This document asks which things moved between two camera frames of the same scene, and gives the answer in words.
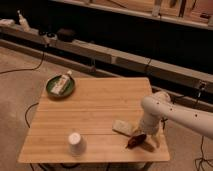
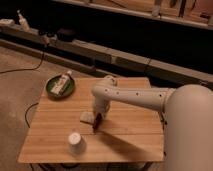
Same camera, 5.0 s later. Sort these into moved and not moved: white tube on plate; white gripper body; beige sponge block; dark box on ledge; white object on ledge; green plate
Moved: beige sponge block; white gripper body
Not moved: white object on ledge; white tube on plate; green plate; dark box on ledge
